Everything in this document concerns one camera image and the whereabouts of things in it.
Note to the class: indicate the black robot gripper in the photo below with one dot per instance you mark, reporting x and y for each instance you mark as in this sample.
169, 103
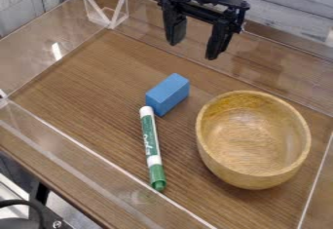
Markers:
226, 13

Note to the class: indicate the green and white marker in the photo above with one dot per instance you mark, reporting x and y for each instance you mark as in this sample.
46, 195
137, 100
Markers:
157, 179

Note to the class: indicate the brown wooden bowl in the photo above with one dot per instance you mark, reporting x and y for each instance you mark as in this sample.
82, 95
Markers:
252, 139

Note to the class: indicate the blue rectangular block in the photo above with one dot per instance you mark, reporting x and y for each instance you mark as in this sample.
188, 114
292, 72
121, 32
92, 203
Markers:
167, 93

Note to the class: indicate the clear acrylic tray wall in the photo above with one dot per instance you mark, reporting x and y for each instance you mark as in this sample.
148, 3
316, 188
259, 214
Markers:
74, 72

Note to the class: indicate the black metal table frame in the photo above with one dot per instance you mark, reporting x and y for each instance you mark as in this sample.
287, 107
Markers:
22, 199

